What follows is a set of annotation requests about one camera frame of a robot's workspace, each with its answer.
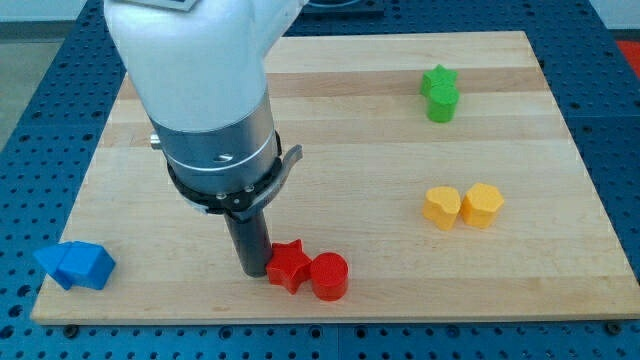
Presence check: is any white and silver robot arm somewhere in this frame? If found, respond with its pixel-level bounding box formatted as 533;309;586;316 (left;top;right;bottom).
104;0;307;194

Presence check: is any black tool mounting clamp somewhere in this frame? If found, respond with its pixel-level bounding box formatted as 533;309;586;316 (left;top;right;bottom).
167;144;303;222

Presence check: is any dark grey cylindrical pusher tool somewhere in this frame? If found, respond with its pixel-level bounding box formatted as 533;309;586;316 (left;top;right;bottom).
224;211;272;277

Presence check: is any red cylinder block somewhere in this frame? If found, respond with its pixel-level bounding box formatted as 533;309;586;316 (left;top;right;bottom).
310;252;349;301

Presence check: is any red star block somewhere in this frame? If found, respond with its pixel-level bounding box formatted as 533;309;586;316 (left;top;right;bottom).
266;239;312;294

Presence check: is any wooden board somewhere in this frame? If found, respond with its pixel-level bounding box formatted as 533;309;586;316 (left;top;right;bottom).
31;31;639;325

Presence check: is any yellow heart block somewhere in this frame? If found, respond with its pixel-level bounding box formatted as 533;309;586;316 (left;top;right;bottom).
422;186;461;231

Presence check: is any green cylinder block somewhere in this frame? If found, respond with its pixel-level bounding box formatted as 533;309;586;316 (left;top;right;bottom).
427;85;460;123

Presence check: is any green star block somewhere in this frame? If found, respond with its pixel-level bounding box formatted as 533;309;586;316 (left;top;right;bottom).
420;64;458;98

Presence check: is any yellow pentagon block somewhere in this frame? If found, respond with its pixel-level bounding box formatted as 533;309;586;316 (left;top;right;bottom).
460;183;505;229

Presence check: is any blue cube block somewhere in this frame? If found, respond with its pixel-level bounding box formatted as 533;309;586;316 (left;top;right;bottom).
57;241;116;290

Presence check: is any blue triangle block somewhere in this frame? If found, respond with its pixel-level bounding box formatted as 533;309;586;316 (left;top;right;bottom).
33;242;73;290

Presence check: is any blue perforated table plate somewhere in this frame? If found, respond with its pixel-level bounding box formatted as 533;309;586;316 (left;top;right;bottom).
1;1;639;359

